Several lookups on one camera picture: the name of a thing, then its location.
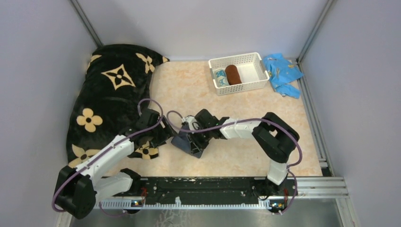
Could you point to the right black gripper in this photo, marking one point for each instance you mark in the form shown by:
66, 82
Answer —
197, 146

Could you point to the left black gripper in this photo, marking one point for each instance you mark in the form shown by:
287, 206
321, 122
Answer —
167, 132

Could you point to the grey blue towel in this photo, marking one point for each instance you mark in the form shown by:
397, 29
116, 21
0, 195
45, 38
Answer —
181, 142

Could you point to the teal rabbit pattern towel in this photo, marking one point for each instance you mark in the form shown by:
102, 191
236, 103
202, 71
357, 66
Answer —
221, 78

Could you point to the brown towel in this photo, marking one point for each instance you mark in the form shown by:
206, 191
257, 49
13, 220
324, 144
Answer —
232, 74

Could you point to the white plastic basket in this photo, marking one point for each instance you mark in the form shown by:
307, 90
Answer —
251, 70

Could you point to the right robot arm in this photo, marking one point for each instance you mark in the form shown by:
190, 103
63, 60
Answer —
276, 138

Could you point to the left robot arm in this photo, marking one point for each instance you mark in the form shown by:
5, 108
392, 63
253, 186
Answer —
79, 189

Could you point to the black blanket with tan flowers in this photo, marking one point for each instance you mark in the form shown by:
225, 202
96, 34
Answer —
116, 87

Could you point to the light blue cloth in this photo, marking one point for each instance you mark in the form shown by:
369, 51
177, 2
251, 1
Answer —
282, 73

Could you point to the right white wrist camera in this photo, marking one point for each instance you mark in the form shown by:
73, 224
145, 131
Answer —
192, 123

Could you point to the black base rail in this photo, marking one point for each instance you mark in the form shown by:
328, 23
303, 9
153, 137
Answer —
208, 190

